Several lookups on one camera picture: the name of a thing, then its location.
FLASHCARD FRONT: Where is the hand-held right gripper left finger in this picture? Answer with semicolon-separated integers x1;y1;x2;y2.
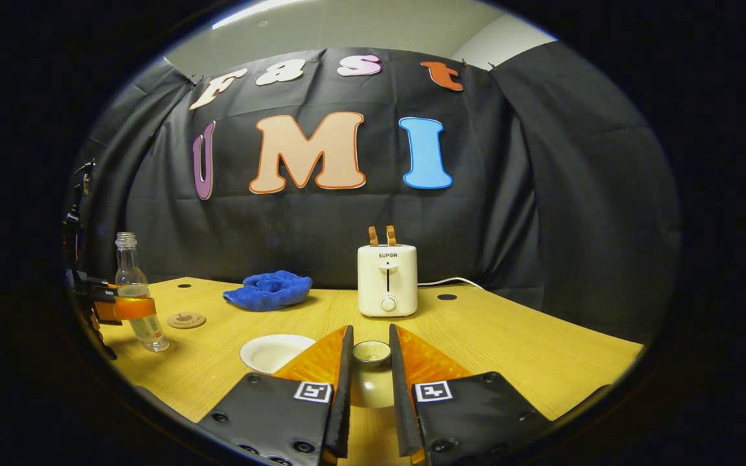
198;325;355;466

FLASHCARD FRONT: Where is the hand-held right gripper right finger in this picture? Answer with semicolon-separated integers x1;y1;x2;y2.
389;324;552;466

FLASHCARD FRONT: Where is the clear glass water bottle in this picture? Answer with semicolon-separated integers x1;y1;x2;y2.
115;232;170;353

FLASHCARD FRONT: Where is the cream ceramic teacup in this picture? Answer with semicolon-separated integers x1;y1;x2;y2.
240;334;317;375

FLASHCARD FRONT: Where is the blue towel cloth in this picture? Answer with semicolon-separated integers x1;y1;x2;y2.
223;271;313;312

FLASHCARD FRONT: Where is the white toaster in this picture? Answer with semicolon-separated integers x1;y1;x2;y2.
357;244;418;318

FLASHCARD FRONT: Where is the white toaster power cable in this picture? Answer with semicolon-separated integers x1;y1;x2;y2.
417;277;485;291

